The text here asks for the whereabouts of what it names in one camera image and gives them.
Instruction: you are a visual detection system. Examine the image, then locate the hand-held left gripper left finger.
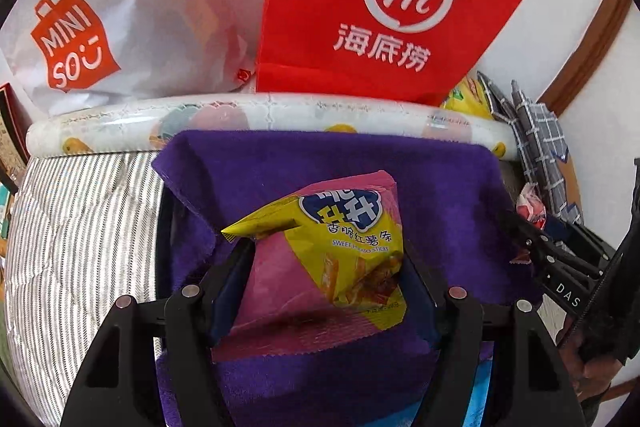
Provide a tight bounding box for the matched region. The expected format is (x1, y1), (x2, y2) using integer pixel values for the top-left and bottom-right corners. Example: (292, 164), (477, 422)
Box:
(59, 239), (258, 427)

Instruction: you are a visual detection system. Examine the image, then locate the pink yellow snack packet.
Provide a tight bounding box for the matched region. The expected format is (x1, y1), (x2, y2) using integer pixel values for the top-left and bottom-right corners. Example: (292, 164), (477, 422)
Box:
(212, 170), (407, 362)

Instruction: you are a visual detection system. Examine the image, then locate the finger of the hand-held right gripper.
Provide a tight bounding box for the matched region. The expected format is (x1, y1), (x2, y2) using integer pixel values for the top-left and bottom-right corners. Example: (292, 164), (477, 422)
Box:
(512, 249), (608, 315)
(502, 209), (618, 265)

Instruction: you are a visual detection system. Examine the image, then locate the brown wooden door frame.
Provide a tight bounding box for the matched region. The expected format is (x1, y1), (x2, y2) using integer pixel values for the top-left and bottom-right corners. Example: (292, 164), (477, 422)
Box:
(540, 0), (633, 115)

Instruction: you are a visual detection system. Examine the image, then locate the red paper bag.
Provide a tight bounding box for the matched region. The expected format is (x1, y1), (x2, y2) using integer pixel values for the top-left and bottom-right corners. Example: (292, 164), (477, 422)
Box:
(255, 0), (547, 108)

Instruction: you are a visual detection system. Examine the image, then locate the purple towel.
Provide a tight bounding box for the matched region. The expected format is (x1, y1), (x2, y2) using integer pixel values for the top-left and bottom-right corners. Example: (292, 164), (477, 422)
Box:
(151, 130), (543, 427)

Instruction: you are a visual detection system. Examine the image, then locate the grey checked cloth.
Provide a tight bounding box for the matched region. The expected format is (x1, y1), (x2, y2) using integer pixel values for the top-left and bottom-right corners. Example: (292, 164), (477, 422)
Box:
(477, 72), (583, 223)

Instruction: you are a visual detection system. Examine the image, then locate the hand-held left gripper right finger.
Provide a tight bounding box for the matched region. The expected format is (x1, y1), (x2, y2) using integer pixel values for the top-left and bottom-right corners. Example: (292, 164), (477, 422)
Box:
(400, 242), (583, 427)

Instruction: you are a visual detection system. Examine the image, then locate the white shopping bag orange logo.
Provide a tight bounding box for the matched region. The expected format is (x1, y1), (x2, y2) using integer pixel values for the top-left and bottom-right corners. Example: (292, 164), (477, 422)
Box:
(0, 0), (261, 118)

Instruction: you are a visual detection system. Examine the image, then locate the pink red white snack packet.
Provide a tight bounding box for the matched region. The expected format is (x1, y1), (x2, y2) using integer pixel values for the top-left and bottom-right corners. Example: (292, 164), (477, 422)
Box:
(517, 184), (548, 233)

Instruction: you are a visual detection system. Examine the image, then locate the rolled fruit print mat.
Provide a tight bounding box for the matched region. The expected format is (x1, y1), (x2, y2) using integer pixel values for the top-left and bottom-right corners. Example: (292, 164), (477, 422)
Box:
(26, 93), (518, 164)

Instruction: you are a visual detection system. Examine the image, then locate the person's right hand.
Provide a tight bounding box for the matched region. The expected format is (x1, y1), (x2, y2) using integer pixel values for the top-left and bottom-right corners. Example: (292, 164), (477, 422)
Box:
(567, 339), (626, 415)

